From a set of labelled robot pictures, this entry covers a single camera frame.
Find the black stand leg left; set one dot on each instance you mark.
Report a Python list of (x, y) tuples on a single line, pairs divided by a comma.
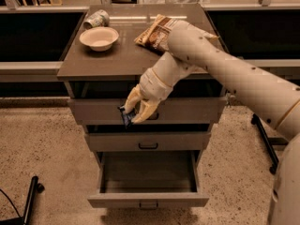
[(34, 188)]

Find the tipped green white cup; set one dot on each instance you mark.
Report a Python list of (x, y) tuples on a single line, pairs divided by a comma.
[(97, 19)]

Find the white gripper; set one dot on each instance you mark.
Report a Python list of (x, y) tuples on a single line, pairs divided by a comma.
[(152, 82)]

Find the grey middle drawer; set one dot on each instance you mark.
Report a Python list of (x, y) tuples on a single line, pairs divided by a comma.
[(153, 141)]

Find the black stand leg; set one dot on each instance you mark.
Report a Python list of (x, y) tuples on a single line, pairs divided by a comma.
[(269, 143), (34, 188)]

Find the grey open bottom drawer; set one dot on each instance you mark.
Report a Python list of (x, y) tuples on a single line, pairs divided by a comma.
[(148, 180)]

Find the grey top drawer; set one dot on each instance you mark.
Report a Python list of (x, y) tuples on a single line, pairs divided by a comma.
[(178, 110)]

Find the brown chip bag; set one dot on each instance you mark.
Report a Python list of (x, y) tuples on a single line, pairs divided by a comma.
[(154, 35)]

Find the white paper bowl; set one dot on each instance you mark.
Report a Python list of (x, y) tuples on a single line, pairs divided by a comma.
[(99, 39)]

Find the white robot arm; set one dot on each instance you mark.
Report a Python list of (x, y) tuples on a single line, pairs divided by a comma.
[(274, 100)]

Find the grey drawer cabinet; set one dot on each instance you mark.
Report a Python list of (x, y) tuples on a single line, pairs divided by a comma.
[(112, 74)]

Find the black stand leg right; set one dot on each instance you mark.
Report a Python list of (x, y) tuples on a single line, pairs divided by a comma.
[(269, 143)]

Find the blue rxbar blueberry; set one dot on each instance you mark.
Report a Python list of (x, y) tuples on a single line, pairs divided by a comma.
[(126, 117)]

